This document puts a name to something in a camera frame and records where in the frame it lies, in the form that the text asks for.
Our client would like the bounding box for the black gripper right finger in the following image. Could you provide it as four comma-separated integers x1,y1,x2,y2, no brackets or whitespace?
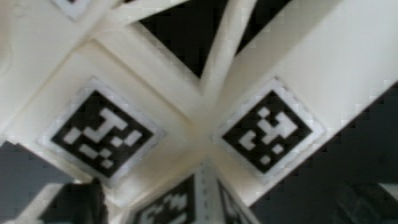
335,183,398,224

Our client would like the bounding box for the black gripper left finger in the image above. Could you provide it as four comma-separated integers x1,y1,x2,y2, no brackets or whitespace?
14,178,111,224

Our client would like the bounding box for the white chair leg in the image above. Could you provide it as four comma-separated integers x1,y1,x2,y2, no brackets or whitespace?
124,162,259,224

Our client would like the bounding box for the white chair back piece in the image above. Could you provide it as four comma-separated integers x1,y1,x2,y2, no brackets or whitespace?
0,0,398,208

